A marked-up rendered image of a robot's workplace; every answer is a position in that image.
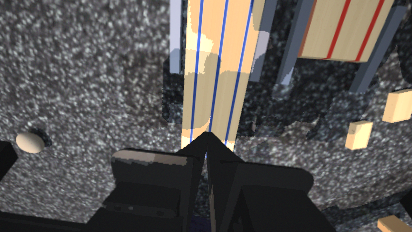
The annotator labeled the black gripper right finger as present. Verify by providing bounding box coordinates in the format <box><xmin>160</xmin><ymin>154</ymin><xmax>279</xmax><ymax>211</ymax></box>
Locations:
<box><xmin>206</xmin><ymin>132</ymin><xmax>314</xmax><ymax>232</ymax></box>

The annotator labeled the small cream cube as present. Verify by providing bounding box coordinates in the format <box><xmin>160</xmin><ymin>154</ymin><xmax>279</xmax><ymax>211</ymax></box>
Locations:
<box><xmin>382</xmin><ymin>89</ymin><xmax>412</xmax><ymax>123</ymax></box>

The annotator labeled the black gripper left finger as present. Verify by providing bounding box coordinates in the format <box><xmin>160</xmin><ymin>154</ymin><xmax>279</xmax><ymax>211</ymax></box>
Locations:
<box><xmin>110</xmin><ymin>131</ymin><xmax>208</xmax><ymax>232</ymax></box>

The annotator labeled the small cream block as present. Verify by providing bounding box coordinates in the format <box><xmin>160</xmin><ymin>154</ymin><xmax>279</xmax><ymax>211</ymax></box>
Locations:
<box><xmin>345</xmin><ymin>121</ymin><xmax>372</xmax><ymax>149</ymax></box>

